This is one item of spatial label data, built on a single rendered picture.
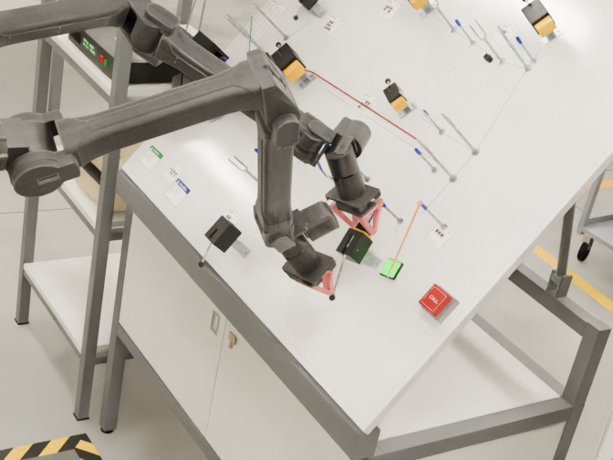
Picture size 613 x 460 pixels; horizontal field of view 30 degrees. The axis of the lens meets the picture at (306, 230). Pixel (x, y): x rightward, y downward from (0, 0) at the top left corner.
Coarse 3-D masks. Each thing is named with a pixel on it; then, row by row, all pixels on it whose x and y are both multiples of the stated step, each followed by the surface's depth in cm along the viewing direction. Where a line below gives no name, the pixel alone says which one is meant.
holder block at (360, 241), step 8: (352, 232) 230; (360, 232) 228; (344, 240) 230; (352, 240) 228; (360, 240) 228; (368, 240) 229; (344, 248) 229; (352, 248) 227; (360, 248) 229; (368, 248) 230; (352, 256) 228; (360, 256) 229
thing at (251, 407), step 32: (224, 352) 267; (224, 384) 269; (256, 384) 255; (224, 416) 270; (256, 416) 257; (288, 416) 245; (224, 448) 272; (256, 448) 258; (288, 448) 246; (320, 448) 235
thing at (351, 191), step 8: (352, 176) 221; (360, 176) 223; (336, 184) 223; (344, 184) 222; (352, 184) 222; (360, 184) 223; (328, 192) 228; (336, 192) 228; (344, 192) 223; (352, 192) 222; (360, 192) 223; (368, 192) 224; (376, 192) 224; (336, 200) 226; (344, 200) 224; (352, 200) 224; (360, 200) 223; (368, 200) 222; (360, 208) 221
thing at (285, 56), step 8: (280, 48) 269; (288, 48) 267; (272, 56) 269; (280, 56) 268; (288, 56) 266; (296, 56) 267; (280, 64) 266; (288, 64) 265; (304, 64) 268; (304, 80) 275; (312, 80) 273; (304, 88) 274
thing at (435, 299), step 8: (432, 288) 218; (440, 288) 217; (424, 296) 219; (432, 296) 217; (440, 296) 216; (448, 296) 215; (424, 304) 218; (432, 304) 216; (440, 304) 216; (432, 312) 216
